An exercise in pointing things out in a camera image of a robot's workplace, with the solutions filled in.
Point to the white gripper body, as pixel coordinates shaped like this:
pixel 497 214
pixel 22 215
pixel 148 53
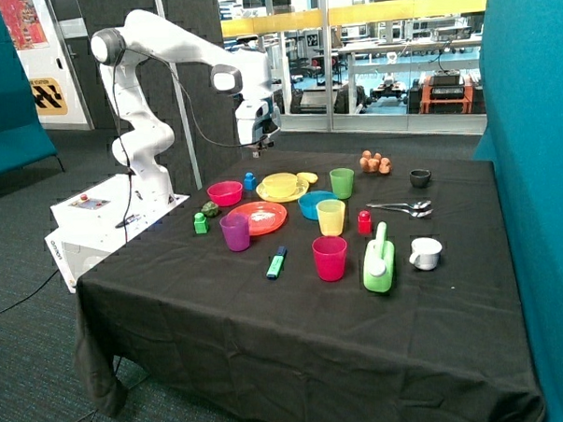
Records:
pixel 257 120

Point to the yellow plastic bowl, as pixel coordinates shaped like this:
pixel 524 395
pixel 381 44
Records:
pixel 280 184

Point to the pink plastic bowl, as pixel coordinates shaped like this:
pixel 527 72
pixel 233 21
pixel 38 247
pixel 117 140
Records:
pixel 226 193

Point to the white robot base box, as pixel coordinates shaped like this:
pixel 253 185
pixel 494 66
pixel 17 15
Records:
pixel 98 221

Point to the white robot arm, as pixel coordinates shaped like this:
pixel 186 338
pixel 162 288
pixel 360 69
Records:
pixel 144 35

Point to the blue toy block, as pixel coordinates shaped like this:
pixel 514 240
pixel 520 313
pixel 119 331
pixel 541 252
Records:
pixel 250 181

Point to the yellow plastic plate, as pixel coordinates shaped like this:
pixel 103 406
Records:
pixel 302 187

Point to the yellow toy fruit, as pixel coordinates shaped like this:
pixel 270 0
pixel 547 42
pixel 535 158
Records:
pixel 310 178

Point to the orange plastic plate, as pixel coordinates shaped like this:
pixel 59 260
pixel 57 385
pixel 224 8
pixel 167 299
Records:
pixel 263 217

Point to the blue plastic bowl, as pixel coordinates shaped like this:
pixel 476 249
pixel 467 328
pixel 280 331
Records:
pixel 308 202

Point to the dark green toy vegetable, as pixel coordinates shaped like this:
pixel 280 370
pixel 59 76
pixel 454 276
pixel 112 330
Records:
pixel 210 209

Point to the green plastic cup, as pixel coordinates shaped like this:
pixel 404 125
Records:
pixel 342 182

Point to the purple plastic cup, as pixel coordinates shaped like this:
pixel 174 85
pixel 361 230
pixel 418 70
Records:
pixel 236 232

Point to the yellow plastic cup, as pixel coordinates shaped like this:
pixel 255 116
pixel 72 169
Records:
pixel 331 217

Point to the green toy block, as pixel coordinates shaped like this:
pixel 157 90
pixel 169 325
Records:
pixel 200 223

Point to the orange toy potatoes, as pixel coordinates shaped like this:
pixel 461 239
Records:
pixel 375 163

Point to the green highlighter pen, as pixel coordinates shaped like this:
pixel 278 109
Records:
pixel 277 262

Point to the red toy block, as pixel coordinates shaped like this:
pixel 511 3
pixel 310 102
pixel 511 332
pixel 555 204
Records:
pixel 365 222

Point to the pink plastic cup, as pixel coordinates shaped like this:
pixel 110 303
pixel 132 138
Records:
pixel 330 255

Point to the small black bowl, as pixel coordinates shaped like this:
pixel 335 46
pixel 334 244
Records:
pixel 420 178

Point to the green toy watering can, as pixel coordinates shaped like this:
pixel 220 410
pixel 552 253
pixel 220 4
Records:
pixel 378 264

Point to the black tablecloth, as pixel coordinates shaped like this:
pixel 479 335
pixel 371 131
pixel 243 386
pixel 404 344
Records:
pixel 445 345

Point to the upper metal spoon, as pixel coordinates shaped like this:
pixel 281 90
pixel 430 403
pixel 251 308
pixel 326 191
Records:
pixel 413 206

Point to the metal spoon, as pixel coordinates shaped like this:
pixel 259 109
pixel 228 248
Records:
pixel 412 213
pixel 413 206

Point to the lower metal spoon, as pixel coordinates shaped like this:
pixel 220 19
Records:
pixel 412 213

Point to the orange mobile robot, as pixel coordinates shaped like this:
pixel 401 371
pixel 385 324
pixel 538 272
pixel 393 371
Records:
pixel 446 92

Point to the white ceramic mug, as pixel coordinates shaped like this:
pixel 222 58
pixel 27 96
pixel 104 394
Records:
pixel 426 253

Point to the yellow black sign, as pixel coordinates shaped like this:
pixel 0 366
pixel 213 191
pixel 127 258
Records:
pixel 48 96

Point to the teal sofa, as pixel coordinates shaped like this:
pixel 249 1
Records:
pixel 23 141

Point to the red wall poster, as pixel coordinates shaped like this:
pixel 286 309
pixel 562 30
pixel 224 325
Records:
pixel 23 24

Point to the teal partition wall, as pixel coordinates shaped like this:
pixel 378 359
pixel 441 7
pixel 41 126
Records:
pixel 521 62

